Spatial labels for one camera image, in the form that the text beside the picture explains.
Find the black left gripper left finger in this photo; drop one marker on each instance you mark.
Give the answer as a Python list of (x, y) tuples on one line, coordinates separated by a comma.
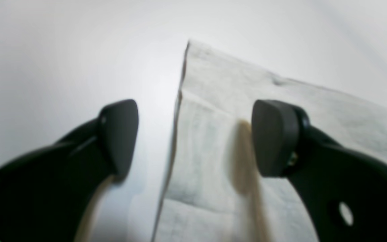
[(44, 194)]

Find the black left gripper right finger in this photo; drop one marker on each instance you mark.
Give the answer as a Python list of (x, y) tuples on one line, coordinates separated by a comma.
[(344, 191)]

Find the beige t-shirt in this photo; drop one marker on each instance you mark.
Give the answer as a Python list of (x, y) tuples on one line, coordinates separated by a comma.
[(215, 192)]

